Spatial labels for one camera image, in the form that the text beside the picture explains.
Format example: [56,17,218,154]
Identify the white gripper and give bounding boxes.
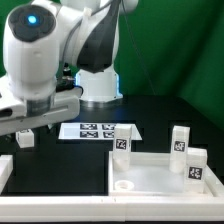
[0,76,82,136]

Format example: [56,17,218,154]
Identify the white square table top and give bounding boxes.
[108,152,224,198]

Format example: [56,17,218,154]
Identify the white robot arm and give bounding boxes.
[0,0,139,136]

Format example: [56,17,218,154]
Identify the white marker tag plate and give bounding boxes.
[58,122,143,141]

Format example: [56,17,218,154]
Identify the white U-shaped boundary fence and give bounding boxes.
[0,154,224,223]

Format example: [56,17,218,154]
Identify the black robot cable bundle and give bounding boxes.
[54,64,83,94]

